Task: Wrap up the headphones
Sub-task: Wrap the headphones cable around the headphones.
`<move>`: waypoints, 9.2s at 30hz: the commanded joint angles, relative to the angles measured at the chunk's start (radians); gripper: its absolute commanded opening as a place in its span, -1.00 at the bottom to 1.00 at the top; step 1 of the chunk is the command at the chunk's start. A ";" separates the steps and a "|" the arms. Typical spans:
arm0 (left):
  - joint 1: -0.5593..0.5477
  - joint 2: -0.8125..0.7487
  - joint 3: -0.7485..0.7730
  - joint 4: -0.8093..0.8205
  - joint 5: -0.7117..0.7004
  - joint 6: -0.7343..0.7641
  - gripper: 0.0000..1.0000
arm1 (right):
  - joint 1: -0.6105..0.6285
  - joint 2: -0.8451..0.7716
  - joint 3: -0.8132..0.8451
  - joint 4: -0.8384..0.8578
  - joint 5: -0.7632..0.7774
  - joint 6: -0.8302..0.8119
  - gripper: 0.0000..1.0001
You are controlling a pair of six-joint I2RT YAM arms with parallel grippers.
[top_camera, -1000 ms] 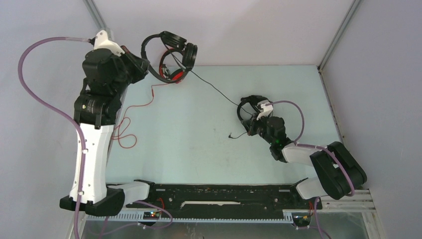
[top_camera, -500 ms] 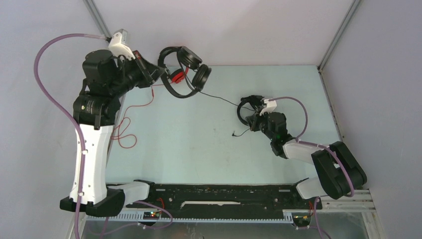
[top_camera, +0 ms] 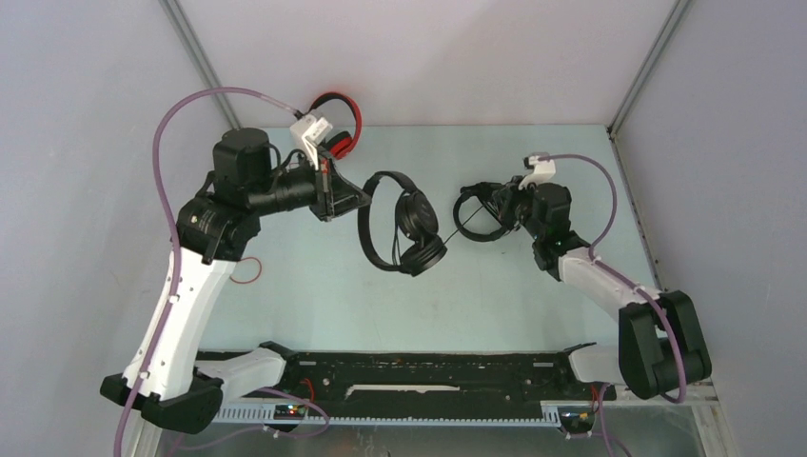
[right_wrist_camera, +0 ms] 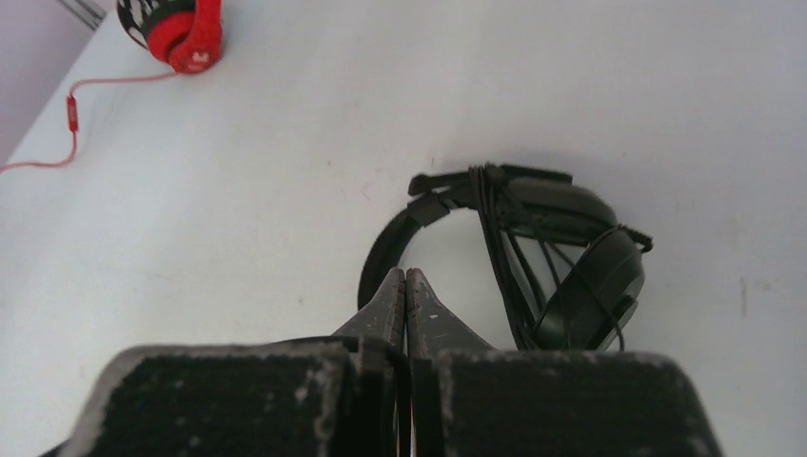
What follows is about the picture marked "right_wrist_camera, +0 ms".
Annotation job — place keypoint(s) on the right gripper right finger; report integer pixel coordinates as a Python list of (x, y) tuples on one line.
[(470, 399)]

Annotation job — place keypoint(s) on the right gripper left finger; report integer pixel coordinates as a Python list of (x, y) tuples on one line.
[(342, 394)]

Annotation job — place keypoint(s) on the red headphones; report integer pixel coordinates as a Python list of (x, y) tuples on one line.
[(186, 35)]

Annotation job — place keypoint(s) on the aluminium frame rail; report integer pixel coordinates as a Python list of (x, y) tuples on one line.
[(88, 12)]

